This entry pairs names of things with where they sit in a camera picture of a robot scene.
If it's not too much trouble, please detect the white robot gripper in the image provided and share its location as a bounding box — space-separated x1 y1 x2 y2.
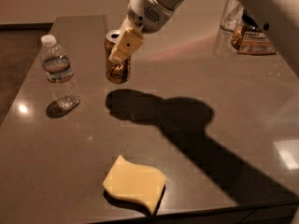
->
107 0 174 63

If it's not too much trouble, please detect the orange soda can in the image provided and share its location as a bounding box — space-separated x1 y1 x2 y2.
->
104 30 131 84

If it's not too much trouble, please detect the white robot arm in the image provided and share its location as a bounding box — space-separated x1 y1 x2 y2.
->
109 0 299 76

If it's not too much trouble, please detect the clear plastic water bottle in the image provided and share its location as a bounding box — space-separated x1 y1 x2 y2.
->
39 35 80 111

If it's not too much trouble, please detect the clear drinking glass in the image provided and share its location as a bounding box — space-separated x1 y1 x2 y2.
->
220 0 243 32

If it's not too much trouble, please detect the black-lidded snack jar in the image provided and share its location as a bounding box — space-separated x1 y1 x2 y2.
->
231 10 277 55

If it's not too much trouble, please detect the yellow wavy sponge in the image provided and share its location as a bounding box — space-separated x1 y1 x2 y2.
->
103 155 166 215

